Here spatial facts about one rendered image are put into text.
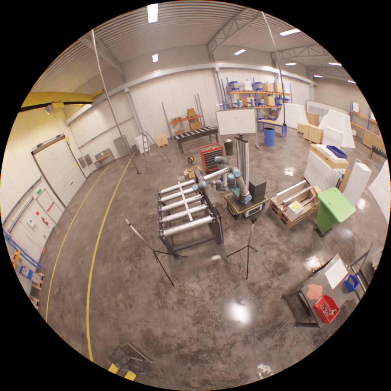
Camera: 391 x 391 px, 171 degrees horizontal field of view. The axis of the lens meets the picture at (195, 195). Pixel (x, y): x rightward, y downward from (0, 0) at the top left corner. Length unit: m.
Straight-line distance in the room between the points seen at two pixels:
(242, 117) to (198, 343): 7.43
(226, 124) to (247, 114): 1.12
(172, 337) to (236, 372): 1.27
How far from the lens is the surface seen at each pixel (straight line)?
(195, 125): 11.22
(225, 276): 2.56
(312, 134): 9.41
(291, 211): 2.98
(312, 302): 2.05
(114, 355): 2.94
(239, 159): 2.65
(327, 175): 3.97
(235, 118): 6.52
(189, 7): 9.10
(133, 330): 3.10
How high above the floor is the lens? 2.49
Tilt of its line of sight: 39 degrees down
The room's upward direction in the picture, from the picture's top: 16 degrees counter-clockwise
